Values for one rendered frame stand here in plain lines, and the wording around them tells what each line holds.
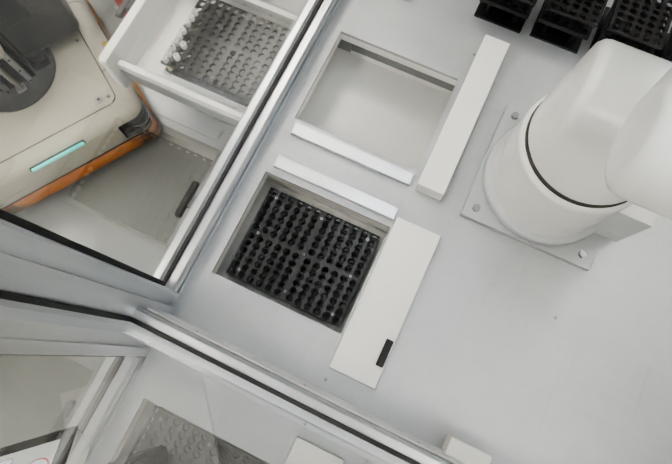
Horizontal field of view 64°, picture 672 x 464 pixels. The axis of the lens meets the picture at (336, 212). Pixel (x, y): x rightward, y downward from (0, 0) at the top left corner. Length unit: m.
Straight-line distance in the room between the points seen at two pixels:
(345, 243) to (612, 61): 0.52
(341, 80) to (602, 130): 0.62
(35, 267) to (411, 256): 0.57
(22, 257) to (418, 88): 0.84
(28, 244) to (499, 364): 0.70
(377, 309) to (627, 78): 0.49
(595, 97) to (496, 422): 0.52
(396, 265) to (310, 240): 0.17
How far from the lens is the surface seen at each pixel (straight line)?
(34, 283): 0.58
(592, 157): 0.73
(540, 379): 0.96
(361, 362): 0.89
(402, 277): 0.91
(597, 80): 0.69
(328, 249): 0.97
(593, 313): 1.00
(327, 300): 0.95
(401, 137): 1.12
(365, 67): 1.18
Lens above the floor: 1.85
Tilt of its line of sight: 75 degrees down
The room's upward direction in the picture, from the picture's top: 2 degrees counter-clockwise
